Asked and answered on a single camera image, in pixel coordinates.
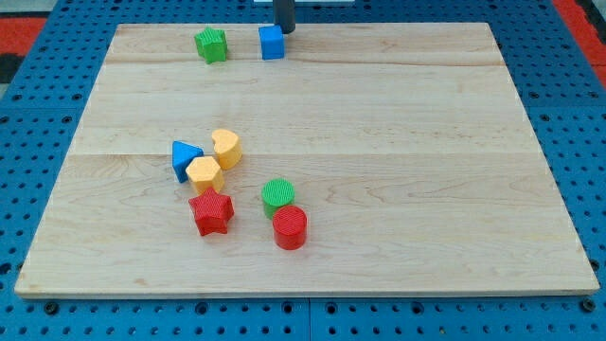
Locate light wooden board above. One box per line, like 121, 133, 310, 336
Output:
14, 23, 599, 299

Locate blue cube block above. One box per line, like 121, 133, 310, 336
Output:
258, 25, 285, 60

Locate red cylinder block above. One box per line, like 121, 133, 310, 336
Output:
272, 205, 308, 250

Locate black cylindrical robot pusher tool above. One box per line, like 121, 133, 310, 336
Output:
273, 0, 295, 34

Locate blue triangle block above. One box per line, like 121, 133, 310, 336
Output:
171, 140, 205, 183

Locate yellow heart block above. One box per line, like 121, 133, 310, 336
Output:
211, 129, 242, 171

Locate green star block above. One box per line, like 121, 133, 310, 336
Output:
194, 27, 228, 64

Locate yellow hexagon block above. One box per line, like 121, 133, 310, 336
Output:
186, 156, 224, 194

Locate red star block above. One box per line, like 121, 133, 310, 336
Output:
188, 188, 234, 237

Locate green cylinder block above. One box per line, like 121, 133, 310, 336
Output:
261, 178, 295, 220

